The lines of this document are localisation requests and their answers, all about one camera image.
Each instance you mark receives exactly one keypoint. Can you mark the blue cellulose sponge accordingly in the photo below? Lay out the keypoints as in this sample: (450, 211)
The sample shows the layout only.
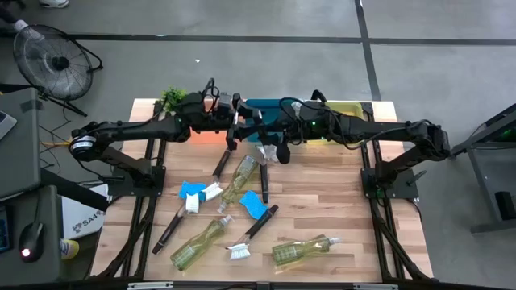
(252, 203)
(189, 188)

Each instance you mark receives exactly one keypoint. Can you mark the black frame bar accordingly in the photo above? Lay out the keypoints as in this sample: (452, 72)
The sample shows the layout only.
(201, 282)

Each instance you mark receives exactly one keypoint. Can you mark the black floor fan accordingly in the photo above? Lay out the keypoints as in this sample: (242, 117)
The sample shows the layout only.
(54, 62)

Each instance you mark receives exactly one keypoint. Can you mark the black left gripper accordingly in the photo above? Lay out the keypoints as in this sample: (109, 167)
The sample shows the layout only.
(209, 118)

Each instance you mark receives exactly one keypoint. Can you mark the black desk leg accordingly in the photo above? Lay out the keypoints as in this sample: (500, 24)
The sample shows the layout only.
(76, 191)

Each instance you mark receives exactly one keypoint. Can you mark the black table frame rails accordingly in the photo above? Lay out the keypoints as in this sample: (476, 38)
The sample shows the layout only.
(139, 225)
(381, 233)

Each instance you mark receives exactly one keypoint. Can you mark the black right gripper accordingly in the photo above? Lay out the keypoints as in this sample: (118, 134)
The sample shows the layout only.
(290, 125)

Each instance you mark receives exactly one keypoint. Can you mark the grey metal stand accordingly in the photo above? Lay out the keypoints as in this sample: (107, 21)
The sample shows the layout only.
(483, 169)

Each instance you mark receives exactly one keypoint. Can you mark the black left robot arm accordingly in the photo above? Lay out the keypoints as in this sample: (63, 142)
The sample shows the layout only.
(133, 129)

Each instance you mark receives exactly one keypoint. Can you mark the grey desk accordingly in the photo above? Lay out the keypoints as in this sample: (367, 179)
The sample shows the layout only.
(44, 225)
(20, 161)

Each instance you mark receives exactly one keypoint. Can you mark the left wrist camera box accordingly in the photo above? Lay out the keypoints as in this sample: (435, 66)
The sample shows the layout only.
(225, 101)

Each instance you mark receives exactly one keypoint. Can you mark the blue plastic bin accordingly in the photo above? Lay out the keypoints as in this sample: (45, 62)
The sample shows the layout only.
(262, 105)

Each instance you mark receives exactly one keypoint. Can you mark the green dish soap pump bottle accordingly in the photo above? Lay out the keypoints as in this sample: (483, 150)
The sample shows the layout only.
(197, 245)
(298, 251)
(240, 179)

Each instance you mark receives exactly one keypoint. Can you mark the white cardboard box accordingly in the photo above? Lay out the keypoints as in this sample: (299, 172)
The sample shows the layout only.
(82, 219)

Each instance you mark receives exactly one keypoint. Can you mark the silver metal bracket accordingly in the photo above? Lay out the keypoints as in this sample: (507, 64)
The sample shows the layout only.
(150, 285)
(375, 287)

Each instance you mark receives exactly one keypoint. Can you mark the black computer green lights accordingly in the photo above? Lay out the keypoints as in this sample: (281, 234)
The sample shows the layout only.
(506, 135)

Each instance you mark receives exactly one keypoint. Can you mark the grey laptop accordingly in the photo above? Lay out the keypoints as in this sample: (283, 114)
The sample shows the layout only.
(6, 125)

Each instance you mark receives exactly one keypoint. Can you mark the small green potted plant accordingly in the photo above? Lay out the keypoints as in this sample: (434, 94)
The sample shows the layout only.
(173, 96)

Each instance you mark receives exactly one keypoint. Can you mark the orange plastic bin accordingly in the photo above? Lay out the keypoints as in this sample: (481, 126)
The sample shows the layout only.
(209, 137)

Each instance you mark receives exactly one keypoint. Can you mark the yellow plastic bin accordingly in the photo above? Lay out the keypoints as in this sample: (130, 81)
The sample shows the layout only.
(348, 108)

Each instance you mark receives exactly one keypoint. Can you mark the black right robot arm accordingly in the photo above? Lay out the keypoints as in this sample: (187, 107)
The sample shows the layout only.
(383, 129)

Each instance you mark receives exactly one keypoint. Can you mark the small black box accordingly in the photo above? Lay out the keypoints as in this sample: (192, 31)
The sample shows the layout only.
(506, 205)

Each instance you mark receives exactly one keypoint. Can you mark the black computer mouse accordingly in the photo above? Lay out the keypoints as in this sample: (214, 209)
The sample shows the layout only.
(31, 239)

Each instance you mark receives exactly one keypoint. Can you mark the yellow power plug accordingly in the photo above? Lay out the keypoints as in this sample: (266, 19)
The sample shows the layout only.
(54, 143)

